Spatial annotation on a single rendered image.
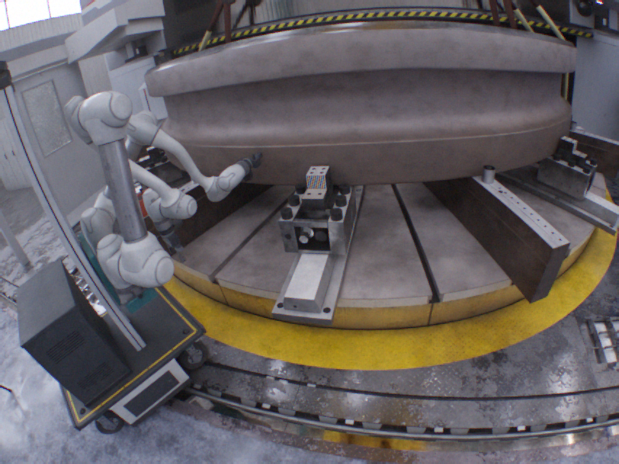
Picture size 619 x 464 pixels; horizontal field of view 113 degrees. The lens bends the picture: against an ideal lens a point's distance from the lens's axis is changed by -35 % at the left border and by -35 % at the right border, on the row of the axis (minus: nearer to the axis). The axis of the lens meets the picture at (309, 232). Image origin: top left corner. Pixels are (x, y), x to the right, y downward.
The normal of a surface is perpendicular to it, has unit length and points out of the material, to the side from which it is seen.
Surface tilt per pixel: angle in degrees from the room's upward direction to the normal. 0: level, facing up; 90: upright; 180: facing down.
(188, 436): 0
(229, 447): 0
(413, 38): 90
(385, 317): 90
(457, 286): 0
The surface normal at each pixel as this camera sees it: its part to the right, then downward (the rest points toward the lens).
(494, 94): 0.21, 0.54
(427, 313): -0.04, 0.57
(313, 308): -0.25, 0.58
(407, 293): -0.14, -0.81
